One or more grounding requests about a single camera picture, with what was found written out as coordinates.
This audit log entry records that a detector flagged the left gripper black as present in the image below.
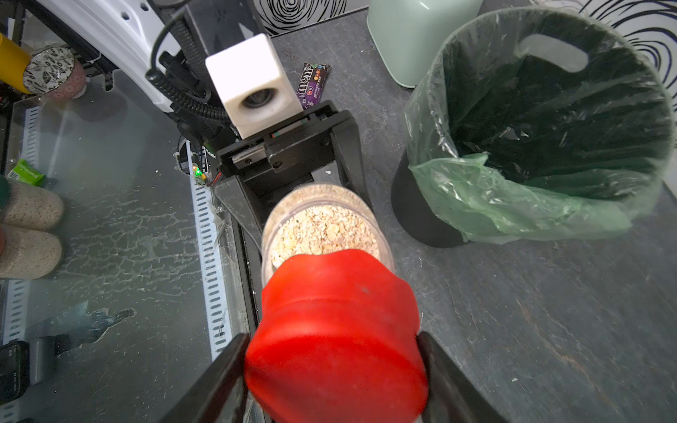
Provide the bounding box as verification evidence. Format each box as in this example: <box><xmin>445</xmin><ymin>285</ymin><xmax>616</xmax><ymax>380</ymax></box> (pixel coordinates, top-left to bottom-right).
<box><xmin>213</xmin><ymin>100</ymin><xmax>372</xmax><ymax>249</ymax></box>

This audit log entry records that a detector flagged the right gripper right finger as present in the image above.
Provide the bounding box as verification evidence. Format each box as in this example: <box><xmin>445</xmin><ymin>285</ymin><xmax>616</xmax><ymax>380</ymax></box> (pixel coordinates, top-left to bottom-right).
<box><xmin>417</xmin><ymin>331</ymin><xmax>507</xmax><ymax>423</ymax></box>

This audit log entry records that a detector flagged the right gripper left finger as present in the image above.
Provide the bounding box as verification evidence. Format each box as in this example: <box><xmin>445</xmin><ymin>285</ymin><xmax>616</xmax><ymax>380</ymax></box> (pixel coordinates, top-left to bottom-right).
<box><xmin>160</xmin><ymin>333</ymin><xmax>250</xmax><ymax>423</ymax></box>

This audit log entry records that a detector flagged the oatmeal jar clear plastic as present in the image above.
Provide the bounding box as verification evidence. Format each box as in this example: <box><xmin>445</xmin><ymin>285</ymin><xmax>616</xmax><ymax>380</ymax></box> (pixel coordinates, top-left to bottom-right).
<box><xmin>262</xmin><ymin>183</ymin><xmax>395</xmax><ymax>285</ymax></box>

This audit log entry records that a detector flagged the red jar lid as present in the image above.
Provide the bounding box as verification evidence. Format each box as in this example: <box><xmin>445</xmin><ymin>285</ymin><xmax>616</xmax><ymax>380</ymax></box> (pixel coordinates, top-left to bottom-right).
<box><xmin>244</xmin><ymin>250</ymin><xmax>428</xmax><ymax>422</ymax></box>

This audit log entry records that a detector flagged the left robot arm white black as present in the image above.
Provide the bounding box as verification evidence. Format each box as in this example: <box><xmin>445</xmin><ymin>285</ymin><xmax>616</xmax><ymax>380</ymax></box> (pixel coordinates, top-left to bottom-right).
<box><xmin>26</xmin><ymin>1</ymin><xmax>368</xmax><ymax>240</ymax></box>

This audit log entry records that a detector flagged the purple candy bar wrapper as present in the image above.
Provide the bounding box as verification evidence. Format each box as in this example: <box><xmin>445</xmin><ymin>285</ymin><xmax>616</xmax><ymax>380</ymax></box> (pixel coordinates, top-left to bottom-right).
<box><xmin>296</xmin><ymin>63</ymin><xmax>331</xmax><ymax>109</ymax></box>

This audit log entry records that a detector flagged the mint green toaster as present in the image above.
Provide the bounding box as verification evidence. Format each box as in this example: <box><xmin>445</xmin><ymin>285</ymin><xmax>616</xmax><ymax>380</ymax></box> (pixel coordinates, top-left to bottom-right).
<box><xmin>367</xmin><ymin>0</ymin><xmax>482</xmax><ymax>88</ymax></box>

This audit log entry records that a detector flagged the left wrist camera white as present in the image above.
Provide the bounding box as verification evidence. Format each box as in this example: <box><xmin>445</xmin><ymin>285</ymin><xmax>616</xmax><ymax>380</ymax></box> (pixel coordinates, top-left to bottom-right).
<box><xmin>206</xmin><ymin>33</ymin><xmax>303</xmax><ymax>139</ymax></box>

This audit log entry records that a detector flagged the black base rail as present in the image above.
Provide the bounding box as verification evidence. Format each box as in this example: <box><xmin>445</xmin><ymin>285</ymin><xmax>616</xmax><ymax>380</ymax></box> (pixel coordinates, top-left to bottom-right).
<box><xmin>226</xmin><ymin>210</ymin><xmax>276</xmax><ymax>423</ymax></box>

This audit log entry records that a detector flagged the grey slotted cable duct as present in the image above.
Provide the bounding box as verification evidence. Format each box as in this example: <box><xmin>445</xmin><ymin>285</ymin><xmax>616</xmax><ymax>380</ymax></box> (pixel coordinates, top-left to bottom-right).
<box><xmin>185</xmin><ymin>140</ymin><xmax>233</xmax><ymax>361</ymax></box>

